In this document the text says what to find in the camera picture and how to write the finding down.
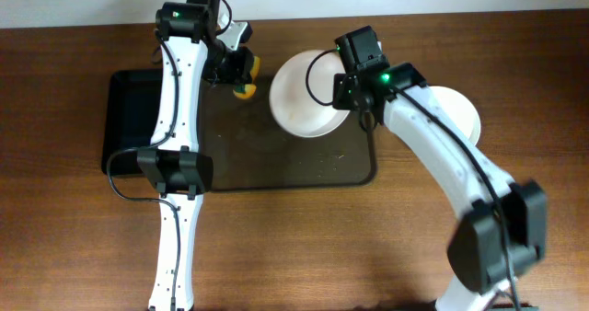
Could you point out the green and yellow sponge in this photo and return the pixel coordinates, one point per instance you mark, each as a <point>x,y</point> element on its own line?
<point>248,90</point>

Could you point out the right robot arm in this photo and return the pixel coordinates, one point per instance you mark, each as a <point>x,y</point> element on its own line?
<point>502,225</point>

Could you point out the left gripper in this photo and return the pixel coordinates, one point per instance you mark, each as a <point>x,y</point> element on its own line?
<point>240,67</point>

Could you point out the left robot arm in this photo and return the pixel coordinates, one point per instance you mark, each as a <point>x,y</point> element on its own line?
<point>198,44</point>

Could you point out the brown serving tray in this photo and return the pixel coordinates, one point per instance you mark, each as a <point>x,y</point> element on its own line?
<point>251,151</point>

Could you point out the black rectangular tray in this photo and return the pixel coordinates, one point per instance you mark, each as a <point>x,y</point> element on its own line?
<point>133,106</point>

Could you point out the pale blue-white plate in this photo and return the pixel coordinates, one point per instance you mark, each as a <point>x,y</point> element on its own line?
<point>460,110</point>

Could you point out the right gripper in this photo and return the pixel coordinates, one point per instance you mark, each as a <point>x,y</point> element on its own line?
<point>346,92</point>

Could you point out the white bowl plate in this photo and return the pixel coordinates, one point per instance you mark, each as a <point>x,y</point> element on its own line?
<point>301,93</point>

